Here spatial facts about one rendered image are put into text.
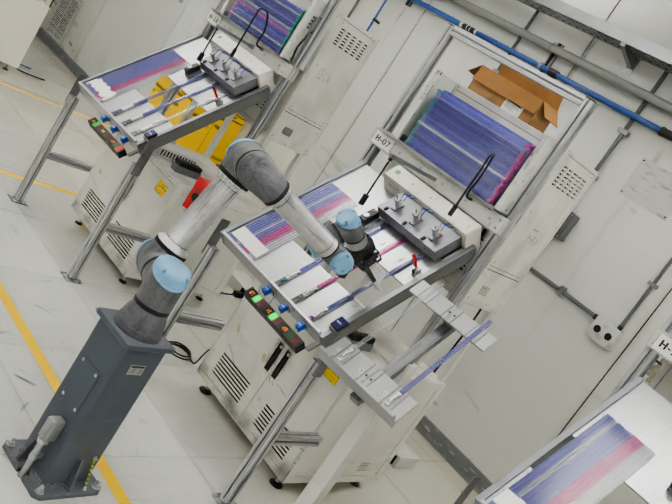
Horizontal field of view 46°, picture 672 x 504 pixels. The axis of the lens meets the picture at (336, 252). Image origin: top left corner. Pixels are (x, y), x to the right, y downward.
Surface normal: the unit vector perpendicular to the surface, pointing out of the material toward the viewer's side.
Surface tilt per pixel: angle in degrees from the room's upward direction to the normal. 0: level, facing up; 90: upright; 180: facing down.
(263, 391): 90
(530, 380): 90
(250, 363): 90
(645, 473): 44
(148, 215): 90
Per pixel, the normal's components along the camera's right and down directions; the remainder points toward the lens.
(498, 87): -0.48, -0.32
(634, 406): -0.04, -0.73
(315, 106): 0.58, 0.54
